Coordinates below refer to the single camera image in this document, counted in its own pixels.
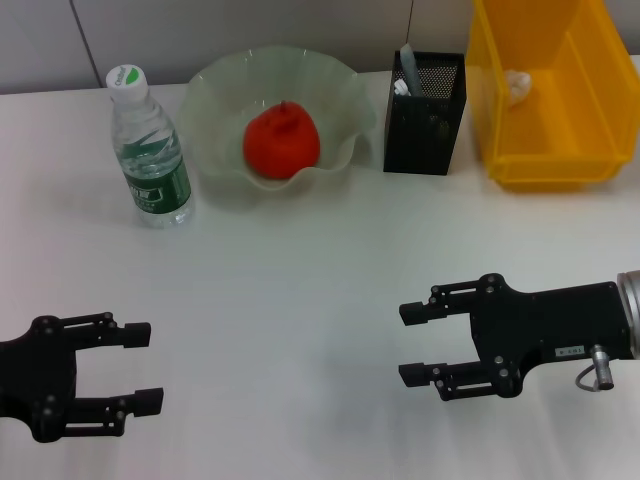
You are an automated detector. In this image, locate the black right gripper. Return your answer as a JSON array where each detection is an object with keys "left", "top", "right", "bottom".
[{"left": 398, "top": 272, "right": 638, "bottom": 403}]

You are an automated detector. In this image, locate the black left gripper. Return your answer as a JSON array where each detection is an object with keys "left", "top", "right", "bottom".
[{"left": 0, "top": 311, "right": 165, "bottom": 444}]

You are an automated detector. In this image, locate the clear green-label water bottle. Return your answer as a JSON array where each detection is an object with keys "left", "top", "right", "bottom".
[{"left": 105, "top": 63, "right": 196, "bottom": 230}]

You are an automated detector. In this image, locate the red-orange orange fruit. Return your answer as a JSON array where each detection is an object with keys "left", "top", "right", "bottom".
[{"left": 242, "top": 99, "right": 321, "bottom": 180}]

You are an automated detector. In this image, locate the grey marker pen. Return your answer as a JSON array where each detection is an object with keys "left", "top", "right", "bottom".
[{"left": 398, "top": 43, "right": 427, "bottom": 99}]

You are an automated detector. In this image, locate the white paper ball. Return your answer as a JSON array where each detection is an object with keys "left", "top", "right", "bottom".
[{"left": 502, "top": 69, "right": 534, "bottom": 107}]

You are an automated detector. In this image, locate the black mesh pen holder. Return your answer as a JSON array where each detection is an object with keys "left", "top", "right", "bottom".
[{"left": 383, "top": 49, "right": 468, "bottom": 176}]

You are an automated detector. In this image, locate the yellow plastic bin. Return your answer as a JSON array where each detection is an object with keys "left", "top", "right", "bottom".
[{"left": 466, "top": 0, "right": 632, "bottom": 194}]

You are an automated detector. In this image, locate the pale green wavy glass bowl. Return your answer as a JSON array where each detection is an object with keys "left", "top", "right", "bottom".
[{"left": 177, "top": 45, "right": 377, "bottom": 194}]

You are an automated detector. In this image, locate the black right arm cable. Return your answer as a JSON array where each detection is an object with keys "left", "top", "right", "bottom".
[{"left": 574, "top": 344, "right": 618, "bottom": 393}]

